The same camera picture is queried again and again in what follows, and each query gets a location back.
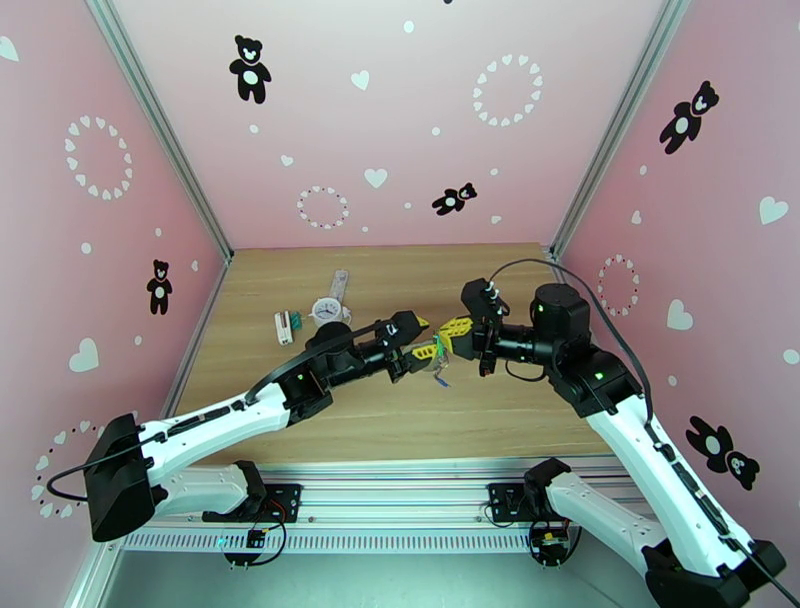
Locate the aluminium frame leg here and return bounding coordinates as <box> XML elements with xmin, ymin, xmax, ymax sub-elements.
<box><xmin>62</xmin><ymin>540</ymin><xmax>123</xmax><ymax>608</ymax></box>

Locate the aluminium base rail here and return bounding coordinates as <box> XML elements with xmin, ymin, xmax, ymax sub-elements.
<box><xmin>99</xmin><ymin>459</ymin><xmax>694</xmax><ymax>533</ymax></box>

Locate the white slotted cable tray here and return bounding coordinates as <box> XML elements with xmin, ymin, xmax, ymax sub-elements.
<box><xmin>121</xmin><ymin>529</ymin><xmax>540</xmax><ymax>555</ymax></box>

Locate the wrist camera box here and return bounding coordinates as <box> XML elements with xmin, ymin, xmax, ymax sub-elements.
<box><xmin>461</xmin><ymin>277</ymin><xmax>509</xmax><ymax>326</ymax></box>
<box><xmin>386</xmin><ymin>310</ymin><xmax>421</xmax><ymax>347</ymax></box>

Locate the aluminium frame post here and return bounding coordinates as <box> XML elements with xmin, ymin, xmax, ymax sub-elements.
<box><xmin>548</xmin><ymin>0</ymin><xmax>695</xmax><ymax>259</ymax></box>
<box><xmin>84</xmin><ymin>0</ymin><xmax>238</xmax><ymax>261</ymax></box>

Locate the grey metal lower panel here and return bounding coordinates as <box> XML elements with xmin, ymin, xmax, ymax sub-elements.
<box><xmin>93</xmin><ymin>549</ymin><xmax>695</xmax><ymax>608</ymax></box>

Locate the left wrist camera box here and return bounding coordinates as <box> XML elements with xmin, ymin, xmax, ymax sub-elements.
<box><xmin>386</xmin><ymin>310</ymin><xmax>421</xmax><ymax>347</ymax></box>

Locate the white alarm clock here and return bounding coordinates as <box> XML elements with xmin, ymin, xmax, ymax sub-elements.
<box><xmin>310</xmin><ymin>296</ymin><xmax>355</xmax><ymax>331</ymax></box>

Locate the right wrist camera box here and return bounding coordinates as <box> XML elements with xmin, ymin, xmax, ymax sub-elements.
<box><xmin>461</xmin><ymin>277</ymin><xmax>509</xmax><ymax>326</ymax></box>

